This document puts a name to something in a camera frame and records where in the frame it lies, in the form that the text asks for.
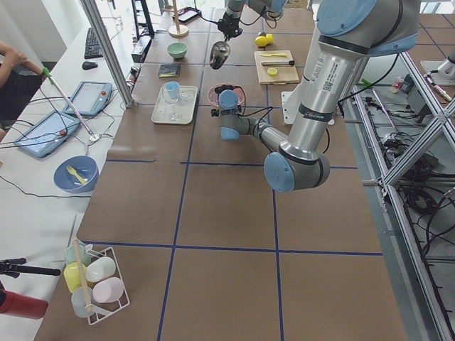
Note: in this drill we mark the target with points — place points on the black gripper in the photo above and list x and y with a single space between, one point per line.
229 25

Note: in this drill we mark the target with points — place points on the metal ice scoop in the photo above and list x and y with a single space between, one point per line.
219 54

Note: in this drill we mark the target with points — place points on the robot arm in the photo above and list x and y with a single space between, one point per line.
345 32
271 10

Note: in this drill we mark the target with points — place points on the pink bowl of ice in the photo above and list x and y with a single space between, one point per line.
213 96

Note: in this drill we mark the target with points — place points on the blue plastic cup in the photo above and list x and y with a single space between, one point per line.
173 91

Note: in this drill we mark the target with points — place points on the yellow lemon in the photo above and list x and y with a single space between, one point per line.
270 38
261 41

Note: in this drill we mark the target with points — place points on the wooden stand with base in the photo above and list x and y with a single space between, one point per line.
177 30

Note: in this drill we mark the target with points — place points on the green ceramic bowl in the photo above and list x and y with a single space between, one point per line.
177 50

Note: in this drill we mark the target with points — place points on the yellow plastic knife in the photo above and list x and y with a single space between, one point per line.
274 55

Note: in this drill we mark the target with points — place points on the lemon half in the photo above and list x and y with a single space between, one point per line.
272 72

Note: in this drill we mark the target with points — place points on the wooden cutting board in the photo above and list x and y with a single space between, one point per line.
286 75

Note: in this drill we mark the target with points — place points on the metal cylinder tool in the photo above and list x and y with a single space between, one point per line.
277 63

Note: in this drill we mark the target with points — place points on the grey folded cloth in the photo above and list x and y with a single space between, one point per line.
169 70

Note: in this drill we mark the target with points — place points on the clear wine glass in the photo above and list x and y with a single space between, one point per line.
174 115

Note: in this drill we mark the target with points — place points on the cream serving tray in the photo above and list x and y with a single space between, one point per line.
170 111

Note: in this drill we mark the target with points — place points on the black keyboard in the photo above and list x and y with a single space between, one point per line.
92 45

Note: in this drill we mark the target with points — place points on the black computer mouse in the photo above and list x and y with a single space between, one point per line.
88 65

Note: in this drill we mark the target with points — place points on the far blue teach pendant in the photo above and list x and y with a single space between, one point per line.
90 98

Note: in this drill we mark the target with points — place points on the blue teach pendant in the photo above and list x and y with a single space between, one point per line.
90 98
48 134

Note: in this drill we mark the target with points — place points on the blue bowl with fork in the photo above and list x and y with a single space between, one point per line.
76 175

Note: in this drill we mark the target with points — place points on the near blue teach pendant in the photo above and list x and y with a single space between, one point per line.
48 134

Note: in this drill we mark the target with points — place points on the black tripod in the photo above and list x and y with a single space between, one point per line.
15 267

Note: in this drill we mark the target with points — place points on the red bottle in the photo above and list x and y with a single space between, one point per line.
15 304

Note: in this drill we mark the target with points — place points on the aluminium frame post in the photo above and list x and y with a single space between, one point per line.
93 15

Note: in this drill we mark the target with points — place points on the white wire cup rack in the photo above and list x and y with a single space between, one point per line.
95 282

